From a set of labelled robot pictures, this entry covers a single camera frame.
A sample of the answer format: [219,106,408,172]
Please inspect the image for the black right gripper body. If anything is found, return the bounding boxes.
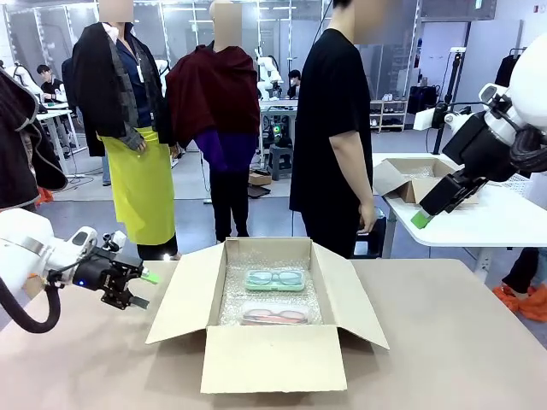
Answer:
[441,111,521,184]

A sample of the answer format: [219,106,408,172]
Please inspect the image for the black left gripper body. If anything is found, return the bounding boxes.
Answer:
[76,247,145,309]

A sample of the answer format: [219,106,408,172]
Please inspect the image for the green glasses case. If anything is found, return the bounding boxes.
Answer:
[244,268,306,294]

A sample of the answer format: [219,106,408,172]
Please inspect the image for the pink glasses case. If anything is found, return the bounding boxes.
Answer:
[240,302,310,327]

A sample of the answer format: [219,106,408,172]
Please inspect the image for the person's right forearm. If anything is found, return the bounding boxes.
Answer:
[330,129,375,210]

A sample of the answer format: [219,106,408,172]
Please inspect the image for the person's right hand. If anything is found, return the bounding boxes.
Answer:
[356,202,378,235]

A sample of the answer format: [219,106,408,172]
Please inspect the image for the bubble wrap in small box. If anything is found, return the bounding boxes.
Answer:
[396,165,433,183]

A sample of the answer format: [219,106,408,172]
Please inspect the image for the small cardboard box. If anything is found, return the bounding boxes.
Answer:
[373,156,480,207]

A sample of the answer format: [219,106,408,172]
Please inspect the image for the white side table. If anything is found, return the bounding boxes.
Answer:
[371,152,547,249]

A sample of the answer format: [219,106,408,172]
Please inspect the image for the black tripod stand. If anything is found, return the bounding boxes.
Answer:
[432,46,468,155]

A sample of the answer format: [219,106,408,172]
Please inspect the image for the black bags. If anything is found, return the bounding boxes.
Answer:
[407,84,441,116]

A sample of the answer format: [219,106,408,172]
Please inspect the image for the clothes rack with dark garments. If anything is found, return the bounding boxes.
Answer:
[495,46,529,89]

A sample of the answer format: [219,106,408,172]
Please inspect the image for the bubble wrap box liner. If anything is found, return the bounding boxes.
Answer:
[217,255,322,329]

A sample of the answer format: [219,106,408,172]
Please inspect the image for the black stool behind table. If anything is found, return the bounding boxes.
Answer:
[351,216,388,260]

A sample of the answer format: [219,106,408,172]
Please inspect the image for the white shoe shelf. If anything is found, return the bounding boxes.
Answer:
[369,98,409,133]

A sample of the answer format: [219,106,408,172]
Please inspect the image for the person with orange shoe covers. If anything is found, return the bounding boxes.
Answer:
[492,246,547,322]

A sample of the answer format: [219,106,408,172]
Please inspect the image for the large open cardboard box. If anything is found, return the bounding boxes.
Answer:
[144,237,391,395]

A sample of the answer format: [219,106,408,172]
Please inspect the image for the mannequin black jacket yellow skirt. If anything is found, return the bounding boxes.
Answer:
[62,0,179,261]

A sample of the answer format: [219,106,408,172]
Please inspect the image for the person in black t-shirt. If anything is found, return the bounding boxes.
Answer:
[289,0,388,260]

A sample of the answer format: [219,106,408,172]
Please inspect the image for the dark brown hanging garment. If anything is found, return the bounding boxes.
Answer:
[0,70,68,211]

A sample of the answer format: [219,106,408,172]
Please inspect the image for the grey step stool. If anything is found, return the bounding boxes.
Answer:
[268,144,296,182]

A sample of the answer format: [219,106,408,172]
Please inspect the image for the white background desk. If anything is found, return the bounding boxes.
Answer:
[35,101,76,176]

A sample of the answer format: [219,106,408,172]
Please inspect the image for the white workbench with green light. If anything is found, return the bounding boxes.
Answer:
[257,98,299,170]

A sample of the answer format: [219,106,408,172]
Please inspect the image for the person with face mask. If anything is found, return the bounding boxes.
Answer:
[286,68,303,100]

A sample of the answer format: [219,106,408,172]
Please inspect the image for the mannequin maroon shawl purple sleeves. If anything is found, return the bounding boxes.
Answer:
[165,0,262,243]

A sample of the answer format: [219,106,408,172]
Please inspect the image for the seated person at desk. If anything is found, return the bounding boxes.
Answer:
[35,63,69,104]

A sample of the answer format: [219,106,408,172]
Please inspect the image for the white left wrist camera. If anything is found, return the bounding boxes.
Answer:
[101,229,128,254]

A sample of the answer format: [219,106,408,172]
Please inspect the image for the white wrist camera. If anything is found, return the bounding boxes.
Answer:
[101,229,128,254]
[413,105,450,132]

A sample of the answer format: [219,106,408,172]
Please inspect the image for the black right arm hose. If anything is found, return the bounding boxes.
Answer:
[507,126,547,174]

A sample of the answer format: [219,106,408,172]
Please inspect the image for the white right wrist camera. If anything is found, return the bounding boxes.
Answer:
[413,105,450,132]

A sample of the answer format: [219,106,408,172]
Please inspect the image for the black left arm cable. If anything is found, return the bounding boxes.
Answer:
[0,276,64,335]

